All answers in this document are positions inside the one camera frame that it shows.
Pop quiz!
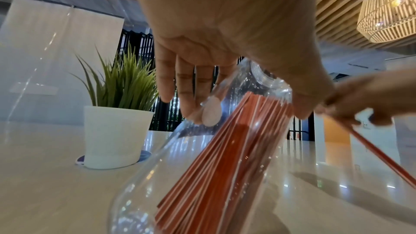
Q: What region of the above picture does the person's left hand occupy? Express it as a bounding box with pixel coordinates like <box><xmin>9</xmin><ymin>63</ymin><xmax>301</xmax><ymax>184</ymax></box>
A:
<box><xmin>123</xmin><ymin>0</ymin><xmax>336</xmax><ymax>127</ymax></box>

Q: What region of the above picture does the person's right hand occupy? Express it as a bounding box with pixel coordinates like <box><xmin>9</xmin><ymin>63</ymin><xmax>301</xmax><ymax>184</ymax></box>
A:
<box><xmin>313</xmin><ymin>70</ymin><xmax>416</xmax><ymax>127</ymax></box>

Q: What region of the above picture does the single red drinking straw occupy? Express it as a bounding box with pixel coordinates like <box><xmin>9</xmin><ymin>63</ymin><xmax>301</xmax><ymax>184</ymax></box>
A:
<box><xmin>335</xmin><ymin>116</ymin><xmax>416</xmax><ymax>189</ymax></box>

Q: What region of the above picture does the clear plastic bottle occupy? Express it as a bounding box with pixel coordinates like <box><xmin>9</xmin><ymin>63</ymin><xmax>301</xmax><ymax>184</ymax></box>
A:
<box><xmin>109</xmin><ymin>57</ymin><xmax>295</xmax><ymax>234</ymax></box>

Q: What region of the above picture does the light woven pendant lamp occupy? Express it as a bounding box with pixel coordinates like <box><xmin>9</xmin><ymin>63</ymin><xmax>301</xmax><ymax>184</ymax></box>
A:
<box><xmin>356</xmin><ymin>0</ymin><xmax>416</xmax><ymax>44</ymax></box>

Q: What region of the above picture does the green artificial grass plant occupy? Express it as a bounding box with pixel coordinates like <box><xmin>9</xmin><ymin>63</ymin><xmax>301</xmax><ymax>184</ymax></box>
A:
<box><xmin>69</xmin><ymin>43</ymin><xmax>160</xmax><ymax>112</ymax></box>

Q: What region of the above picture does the bundle of red straws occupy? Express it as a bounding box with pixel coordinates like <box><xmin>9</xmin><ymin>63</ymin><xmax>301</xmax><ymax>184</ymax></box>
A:
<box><xmin>155</xmin><ymin>91</ymin><xmax>294</xmax><ymax>234</ymax></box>

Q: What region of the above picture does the blue round coaster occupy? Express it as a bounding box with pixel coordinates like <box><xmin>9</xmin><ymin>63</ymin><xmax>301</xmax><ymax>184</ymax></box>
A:
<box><xmin>75</xmin><ymin>150</ymin><xmax>152</xmax><ymax>167</ymax></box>

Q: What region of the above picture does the white plant pot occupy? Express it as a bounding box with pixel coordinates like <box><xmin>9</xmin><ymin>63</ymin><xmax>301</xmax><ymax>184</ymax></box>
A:
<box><xmin>83</xmin><ymin>105</ymin><xmax>155</xmax><ymax>170</ymax></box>

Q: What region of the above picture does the white standing panel screen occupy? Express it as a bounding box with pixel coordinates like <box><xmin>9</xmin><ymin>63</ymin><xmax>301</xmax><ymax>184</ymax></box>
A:
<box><xmin>0</xmin><ymin>0</ymin><xmax>126</xmax><ymax>126</ymax></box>

